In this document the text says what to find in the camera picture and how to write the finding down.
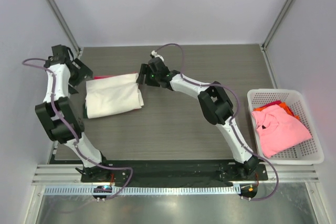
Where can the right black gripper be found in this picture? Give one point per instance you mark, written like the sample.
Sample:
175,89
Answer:
144,70

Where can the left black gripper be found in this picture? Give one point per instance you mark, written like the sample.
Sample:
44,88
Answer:
84,72

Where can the white green printed t-shirt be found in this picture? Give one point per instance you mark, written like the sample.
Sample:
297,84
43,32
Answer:
112,95

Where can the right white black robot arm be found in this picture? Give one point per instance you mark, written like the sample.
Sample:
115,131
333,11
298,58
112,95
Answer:
216,106

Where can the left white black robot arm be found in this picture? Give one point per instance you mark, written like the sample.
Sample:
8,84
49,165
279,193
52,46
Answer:
59,117

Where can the folded magenta t-shirt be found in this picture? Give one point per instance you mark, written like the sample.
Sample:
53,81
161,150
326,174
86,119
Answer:
101,77

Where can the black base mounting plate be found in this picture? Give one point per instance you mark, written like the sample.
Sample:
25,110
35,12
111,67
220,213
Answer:
174,173

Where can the orange t-shirt in basket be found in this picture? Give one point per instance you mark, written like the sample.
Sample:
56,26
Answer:
281,104

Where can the pink t-shirt in basket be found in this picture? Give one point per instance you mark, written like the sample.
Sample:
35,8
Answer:
278,131

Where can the white plastic laundry basket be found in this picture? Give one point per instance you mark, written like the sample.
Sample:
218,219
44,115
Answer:
306,153

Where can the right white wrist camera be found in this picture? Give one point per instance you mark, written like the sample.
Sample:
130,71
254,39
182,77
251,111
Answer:
154,54

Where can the white slotted cable duct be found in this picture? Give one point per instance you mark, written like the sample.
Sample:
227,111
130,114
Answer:
104,190

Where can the left aluminium frame post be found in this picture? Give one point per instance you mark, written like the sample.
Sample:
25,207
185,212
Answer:
62,22

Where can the aluminium frame post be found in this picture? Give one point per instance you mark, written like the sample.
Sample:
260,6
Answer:
279,19
62,22

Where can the right aluminium frame post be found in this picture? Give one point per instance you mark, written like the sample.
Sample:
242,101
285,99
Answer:
279,19

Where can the aluminium front rail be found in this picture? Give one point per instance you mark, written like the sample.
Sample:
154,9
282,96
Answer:
61,174

